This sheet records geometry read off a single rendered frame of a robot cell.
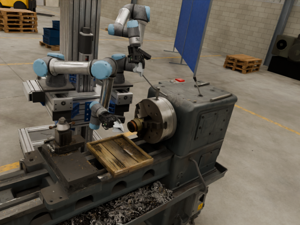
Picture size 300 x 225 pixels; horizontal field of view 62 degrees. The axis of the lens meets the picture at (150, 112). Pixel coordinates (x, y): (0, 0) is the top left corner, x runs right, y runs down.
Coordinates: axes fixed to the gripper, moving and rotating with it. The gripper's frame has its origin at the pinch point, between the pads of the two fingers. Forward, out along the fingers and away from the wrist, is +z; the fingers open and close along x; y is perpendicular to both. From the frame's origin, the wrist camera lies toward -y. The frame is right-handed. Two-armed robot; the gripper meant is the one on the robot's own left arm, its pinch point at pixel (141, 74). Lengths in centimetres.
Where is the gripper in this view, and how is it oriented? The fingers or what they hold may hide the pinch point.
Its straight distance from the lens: 171.7
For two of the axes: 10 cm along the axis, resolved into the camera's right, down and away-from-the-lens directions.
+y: -7.7, 1.6, -6.2
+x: 6.3, -0.1, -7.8
